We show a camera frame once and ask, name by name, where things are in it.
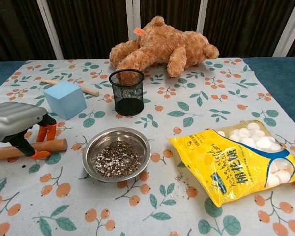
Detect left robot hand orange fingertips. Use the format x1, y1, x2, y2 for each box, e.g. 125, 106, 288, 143
0, 102, 58, 160

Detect brown wooden rod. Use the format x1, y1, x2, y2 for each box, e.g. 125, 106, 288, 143
0, 138, 68, 162

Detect thin wooden stick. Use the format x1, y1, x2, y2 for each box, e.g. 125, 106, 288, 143
41, 79, 99, 97

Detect stainless steel bowl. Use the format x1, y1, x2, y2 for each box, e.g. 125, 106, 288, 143
82, 127, 152, 183

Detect light blue foam cube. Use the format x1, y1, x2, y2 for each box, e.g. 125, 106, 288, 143
43, 81, 88, 120

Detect crushed dark seeds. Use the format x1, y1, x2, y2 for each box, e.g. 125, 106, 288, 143
94, 141, 141, 177

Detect black mesh pen cup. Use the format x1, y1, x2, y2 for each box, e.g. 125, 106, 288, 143
108, 69, 145, 116

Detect brown teddy bear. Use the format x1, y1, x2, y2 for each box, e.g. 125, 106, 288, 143
109, 15, 220, 78

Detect yellow marshmallow bag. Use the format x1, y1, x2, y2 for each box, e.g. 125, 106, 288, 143
167, 119, 295, 208

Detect white partition post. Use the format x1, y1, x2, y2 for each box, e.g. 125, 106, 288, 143
196, 0, 208, 32
36, 0, 64, 59
126, 0, 141, 41
272, 0, 295, 58

